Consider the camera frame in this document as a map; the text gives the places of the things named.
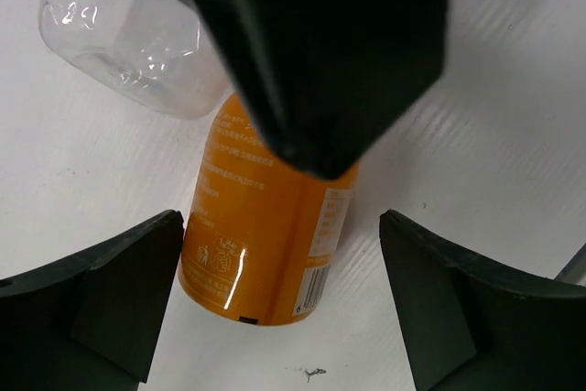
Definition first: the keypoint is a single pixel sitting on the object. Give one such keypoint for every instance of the clear jar silver lid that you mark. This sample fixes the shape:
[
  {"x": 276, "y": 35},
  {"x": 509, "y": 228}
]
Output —
[{"x": 155, "y": 52}]

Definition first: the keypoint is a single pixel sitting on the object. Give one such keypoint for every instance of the aluminium table frame rail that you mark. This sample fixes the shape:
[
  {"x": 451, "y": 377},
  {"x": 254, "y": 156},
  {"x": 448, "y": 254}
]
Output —
[{"x": 574, "y": 272}]

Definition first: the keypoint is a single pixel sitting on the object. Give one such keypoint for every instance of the short orange juice bottle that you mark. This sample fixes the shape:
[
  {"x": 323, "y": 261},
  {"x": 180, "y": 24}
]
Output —
[{"x": 261, "y": 236}]

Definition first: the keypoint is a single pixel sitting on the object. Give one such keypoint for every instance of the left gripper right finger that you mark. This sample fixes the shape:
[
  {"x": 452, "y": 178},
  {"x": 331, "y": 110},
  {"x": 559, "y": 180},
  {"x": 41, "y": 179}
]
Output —
[{"x": 471, "y": 323}]

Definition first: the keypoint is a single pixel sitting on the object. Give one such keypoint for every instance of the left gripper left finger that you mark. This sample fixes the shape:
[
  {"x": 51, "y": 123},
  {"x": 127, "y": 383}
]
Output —
[{"x": 91, "y": 320}]

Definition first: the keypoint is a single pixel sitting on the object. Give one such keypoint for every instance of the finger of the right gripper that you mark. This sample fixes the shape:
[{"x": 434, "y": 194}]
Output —
[{"x": 324, "y": 79}]

